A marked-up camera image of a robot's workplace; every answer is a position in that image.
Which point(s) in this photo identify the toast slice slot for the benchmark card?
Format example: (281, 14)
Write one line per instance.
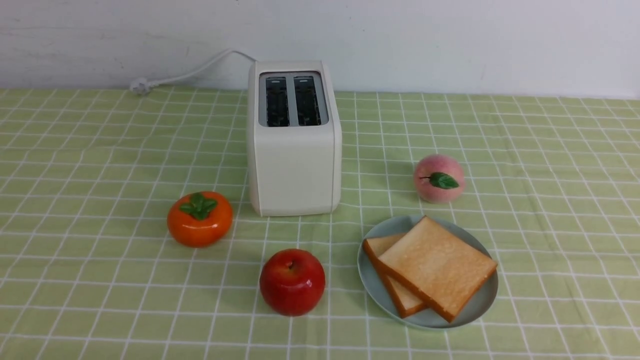
(437, 267)
(404, 301)

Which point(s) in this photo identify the white two-slot toaster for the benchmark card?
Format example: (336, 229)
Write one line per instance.
(294, 139)

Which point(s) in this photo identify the red apple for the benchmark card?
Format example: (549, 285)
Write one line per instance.
(292, 282)

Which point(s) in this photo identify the pink peach with leaf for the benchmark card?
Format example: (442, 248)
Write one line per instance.
(439, 179)

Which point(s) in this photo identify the orange persimmon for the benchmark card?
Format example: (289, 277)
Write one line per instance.
(200, 219)

